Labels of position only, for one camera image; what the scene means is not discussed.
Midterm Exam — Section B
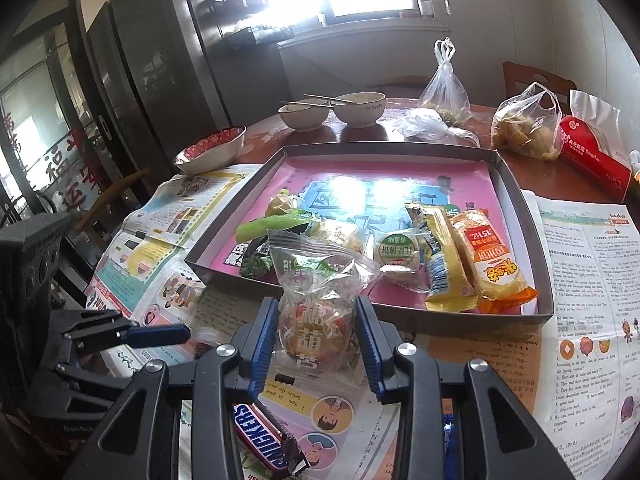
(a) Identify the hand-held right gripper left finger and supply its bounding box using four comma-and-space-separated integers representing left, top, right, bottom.
65, 297, 278, 480

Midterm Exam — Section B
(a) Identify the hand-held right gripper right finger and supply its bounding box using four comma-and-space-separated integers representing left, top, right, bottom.
355, 296, 576, 480

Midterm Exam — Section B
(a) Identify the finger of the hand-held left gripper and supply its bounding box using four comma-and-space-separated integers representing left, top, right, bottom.
50, 310, 192, 356
52, 361, 136, 411

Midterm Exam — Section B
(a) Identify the clear-wrapped red candy packet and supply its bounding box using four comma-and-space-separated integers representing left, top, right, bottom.
267, 229, 382, 376

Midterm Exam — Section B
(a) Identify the round pastry with green label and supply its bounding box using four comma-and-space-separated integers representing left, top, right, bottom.
372, 229, 432, 292

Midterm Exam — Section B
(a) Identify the clear-wrapped floss pastry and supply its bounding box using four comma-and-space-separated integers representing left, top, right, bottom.
307, 219, 372, 257

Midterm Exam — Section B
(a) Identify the light green snack packet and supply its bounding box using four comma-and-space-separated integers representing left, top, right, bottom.
236, 212, 312, 244

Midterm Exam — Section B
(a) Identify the yellow-green pastry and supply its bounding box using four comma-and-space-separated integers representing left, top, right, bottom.
265, 190, 302, 219

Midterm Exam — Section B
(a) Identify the orange snack packet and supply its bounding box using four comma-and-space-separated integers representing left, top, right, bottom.
447, 208, 539, 315

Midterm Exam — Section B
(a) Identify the dark cardboard box tray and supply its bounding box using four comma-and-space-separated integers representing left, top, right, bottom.
185, 142, 555, 331

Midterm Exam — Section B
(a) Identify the newspaper with pink circles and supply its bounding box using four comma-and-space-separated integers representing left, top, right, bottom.
175, 285, 556, 480

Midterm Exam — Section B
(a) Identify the black green pea packet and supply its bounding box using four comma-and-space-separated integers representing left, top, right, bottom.
240, 240, 281, 279

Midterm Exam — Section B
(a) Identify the brown chocolate bar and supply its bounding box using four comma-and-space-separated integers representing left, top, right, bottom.
232, 402, 309, 480

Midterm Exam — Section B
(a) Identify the yellow snack bar packet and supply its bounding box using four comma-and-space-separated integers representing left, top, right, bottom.
404, 202, 476, 314

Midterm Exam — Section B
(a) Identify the wooden dining chair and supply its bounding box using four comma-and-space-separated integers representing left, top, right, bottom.
75, 167, 152, 234
502, 61, 577, 107

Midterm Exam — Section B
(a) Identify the blue snack packet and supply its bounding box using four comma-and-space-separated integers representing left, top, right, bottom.
442, 410, 461, 480

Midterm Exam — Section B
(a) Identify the colourful newspaper with cartoons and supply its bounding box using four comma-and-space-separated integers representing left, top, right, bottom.
85, 162, 266, 346

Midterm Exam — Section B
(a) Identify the glass door with red characters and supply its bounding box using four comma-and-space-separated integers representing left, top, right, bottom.
0, 25, 103, 223

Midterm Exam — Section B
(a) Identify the bowl of red fruit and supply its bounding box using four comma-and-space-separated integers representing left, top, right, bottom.
173, 126, 247, 176

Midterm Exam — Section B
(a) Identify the newspaper with green header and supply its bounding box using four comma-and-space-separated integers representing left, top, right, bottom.
520, 192, 640, 480

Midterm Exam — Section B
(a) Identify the crumpled white plastic bag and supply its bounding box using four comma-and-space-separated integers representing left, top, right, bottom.
392, 107, 481, 149

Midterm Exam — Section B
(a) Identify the cream ceramic bowl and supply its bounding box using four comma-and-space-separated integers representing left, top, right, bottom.
334, 91, 387, 129
278, 101, 331, 134

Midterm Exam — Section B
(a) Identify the dark tall cabinet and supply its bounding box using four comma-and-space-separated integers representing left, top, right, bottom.
87, 0, 292, 162

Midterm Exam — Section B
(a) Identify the plastic bag of fried food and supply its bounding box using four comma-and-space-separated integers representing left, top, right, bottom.
491, 81, 564, 161

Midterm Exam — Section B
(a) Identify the tied clear plastic bag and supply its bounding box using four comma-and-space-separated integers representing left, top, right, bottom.
417, 37, 471, 124

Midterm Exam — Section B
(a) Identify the red tissue pack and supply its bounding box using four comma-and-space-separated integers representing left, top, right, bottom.
557, 90, 634, 202

